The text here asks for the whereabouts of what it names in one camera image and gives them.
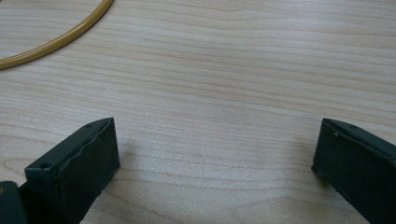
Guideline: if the yellow ring hoop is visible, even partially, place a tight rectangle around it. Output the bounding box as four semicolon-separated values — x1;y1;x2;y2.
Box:
0;0;115;71

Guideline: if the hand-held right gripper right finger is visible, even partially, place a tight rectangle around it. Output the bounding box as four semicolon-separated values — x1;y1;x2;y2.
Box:
311;118;396;224

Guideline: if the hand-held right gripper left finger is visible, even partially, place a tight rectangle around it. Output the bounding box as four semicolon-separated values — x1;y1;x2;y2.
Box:
19;117;121;224

